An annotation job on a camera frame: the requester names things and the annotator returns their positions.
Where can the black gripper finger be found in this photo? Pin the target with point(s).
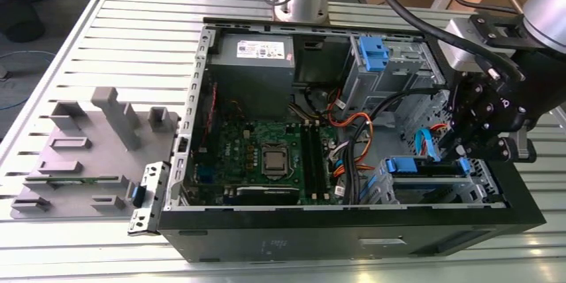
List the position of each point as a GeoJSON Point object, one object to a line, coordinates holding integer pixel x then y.
{"type": "Point", "coordinates": [473, 92]}
{"type": "Point", "coordinates": [482, 127]}

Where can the hard disk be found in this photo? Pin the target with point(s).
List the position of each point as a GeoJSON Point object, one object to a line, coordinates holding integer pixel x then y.
{"type": "Point", "coordinates": [402, 167]}

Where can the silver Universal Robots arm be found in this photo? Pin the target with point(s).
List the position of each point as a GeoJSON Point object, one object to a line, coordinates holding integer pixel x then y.
{"type": "Point", "coordinates": [304, 1]}

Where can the metal disk bay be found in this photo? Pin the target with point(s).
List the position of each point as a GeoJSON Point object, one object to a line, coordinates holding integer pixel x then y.
{"type": "Point", "coordinates": [433, 180]}

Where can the metal drive cage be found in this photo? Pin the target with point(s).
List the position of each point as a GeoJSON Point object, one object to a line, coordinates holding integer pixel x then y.
{"type": "Point", "coordinates": [398, 74]}

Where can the blue drive cage latch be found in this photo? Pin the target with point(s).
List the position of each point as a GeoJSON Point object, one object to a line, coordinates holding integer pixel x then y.
{"type": "Point", "coordinates": [374, 51]}

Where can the black RAM slot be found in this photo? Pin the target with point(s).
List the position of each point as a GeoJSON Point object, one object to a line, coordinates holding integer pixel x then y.
{"type": "Point", "coordinates": [304, 157]}
{"type": "Point", "coordinates": [316, 160]}

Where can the silver CPU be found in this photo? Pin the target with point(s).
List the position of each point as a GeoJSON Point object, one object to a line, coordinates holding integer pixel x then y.
{"type": "Point", "coordinates": [275, 160]}

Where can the black open PC case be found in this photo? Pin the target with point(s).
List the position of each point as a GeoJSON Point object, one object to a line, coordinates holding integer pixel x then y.
{"type": "Point", "coordinates": [310, 230]}

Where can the grey power supply unit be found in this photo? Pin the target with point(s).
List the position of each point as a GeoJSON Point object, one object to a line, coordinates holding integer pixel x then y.
{"type": "Point", "coordinates": [256, 61]}

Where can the black graphics card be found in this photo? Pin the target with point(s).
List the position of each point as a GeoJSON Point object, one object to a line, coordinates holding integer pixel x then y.
{"type": "Point", "coordinates": [264, 193]}

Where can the green motherboard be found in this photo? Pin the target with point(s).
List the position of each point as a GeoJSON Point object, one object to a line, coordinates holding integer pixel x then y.
{"type": "Point", "coordinates": [239, 137]}

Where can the grey parts rack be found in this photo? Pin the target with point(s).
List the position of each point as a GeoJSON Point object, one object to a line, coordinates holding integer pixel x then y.
{"type": "Point", "coordinates": [88, 163]}

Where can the black waste bin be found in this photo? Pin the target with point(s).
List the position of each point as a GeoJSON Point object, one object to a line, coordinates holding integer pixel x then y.
{"type": "Point", "coordinates": [24, 26]}

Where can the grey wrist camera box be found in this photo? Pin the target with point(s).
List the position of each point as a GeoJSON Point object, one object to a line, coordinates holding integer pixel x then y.
{"type": "Point", "coordinates": [459, 47]}

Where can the metal slot retainer bracket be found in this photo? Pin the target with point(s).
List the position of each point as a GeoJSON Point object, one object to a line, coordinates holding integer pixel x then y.
{"type": "Point", "coordinates": [152, 177]}

